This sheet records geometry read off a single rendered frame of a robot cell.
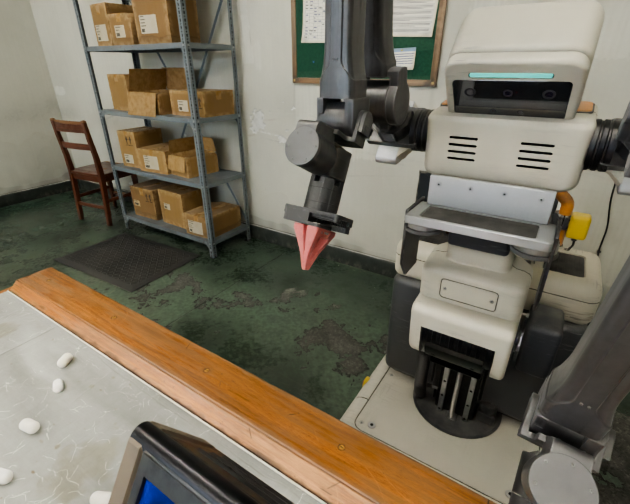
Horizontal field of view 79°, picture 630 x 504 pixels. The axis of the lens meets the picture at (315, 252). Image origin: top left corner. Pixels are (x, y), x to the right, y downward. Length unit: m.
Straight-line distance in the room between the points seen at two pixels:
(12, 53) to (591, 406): 5.05
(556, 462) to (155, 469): 0.37
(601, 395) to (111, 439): 0.69
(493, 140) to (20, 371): 1.03
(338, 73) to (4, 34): 4.60
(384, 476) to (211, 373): 0.36
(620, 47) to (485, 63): 1.50
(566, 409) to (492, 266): 0.45
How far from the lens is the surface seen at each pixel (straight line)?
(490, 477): 1.31
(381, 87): 0.74
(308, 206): 0.62
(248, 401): 0.73
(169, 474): 0.24
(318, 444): 0.67
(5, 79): 5.03
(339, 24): 0.63
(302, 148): 0.56
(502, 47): 0.73
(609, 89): 2.19
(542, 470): 0.48
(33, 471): 0.80
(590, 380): 0.46
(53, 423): 0.85
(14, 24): 5.13
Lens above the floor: 1.30
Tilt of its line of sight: 26 degrees down
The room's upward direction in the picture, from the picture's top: straight up
